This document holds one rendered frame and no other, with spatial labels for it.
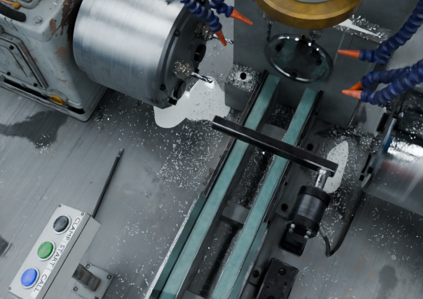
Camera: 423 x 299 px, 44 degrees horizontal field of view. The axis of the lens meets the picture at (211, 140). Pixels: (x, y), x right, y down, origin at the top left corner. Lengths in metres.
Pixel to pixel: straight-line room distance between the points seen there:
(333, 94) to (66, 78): 0.58
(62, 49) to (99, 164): 0.31
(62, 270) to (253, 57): 0.60
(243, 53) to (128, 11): 0.30
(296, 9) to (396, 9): 0.37
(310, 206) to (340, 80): 0.31
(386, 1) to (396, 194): 0.38
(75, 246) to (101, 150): 0.39
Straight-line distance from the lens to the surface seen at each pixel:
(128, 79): 1.04
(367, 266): 1.21
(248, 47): 1.17
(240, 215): 1.15
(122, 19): 1.02
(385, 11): 1.14
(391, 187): 0.98
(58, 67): 1.14
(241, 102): 1.26
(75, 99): 1.25
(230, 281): 1.05
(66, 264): 0.95
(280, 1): 0.80
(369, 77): 0.92
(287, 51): 1.11
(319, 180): 1.00
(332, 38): 1.05
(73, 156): 1.30
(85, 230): 0.95
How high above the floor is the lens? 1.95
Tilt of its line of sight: 65 degrees down
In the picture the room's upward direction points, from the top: 4 degrees counter-clockwise
